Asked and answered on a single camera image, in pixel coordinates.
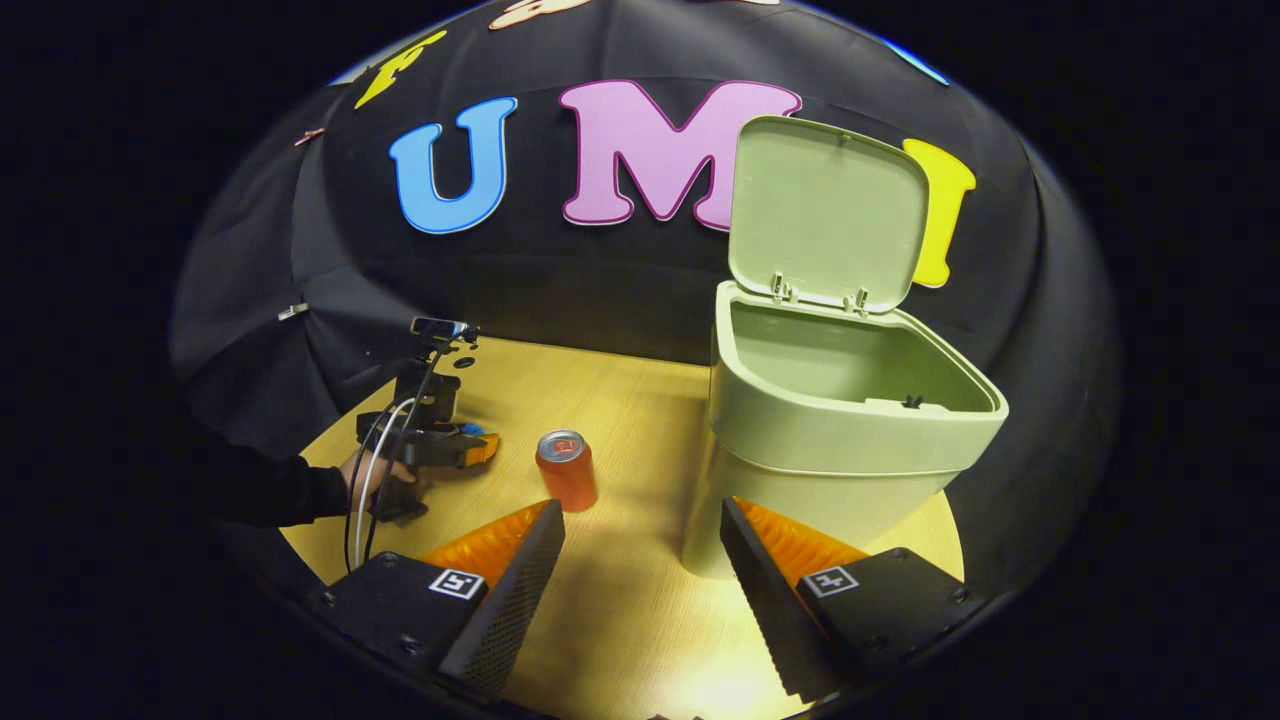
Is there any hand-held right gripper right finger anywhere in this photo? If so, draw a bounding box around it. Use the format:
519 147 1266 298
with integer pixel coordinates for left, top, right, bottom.
719 496 988 704

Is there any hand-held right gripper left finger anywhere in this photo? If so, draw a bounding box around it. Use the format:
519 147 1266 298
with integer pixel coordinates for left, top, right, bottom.
320 499 567 702

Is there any orange pop can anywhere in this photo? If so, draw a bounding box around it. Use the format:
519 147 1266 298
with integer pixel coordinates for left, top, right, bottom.
534 429 600 514

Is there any green desktop garbage bin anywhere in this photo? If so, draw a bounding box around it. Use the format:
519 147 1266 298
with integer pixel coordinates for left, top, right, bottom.
681 114 1010 582

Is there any wooden desktop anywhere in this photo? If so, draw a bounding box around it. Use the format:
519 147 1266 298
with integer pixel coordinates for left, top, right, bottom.
280 335 967 720

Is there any black backdrop cloth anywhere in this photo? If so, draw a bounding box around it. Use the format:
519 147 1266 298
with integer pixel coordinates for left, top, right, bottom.
170 0 1121 601

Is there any white cable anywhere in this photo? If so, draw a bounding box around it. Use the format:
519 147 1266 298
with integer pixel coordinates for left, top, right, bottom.
351 397 417 572

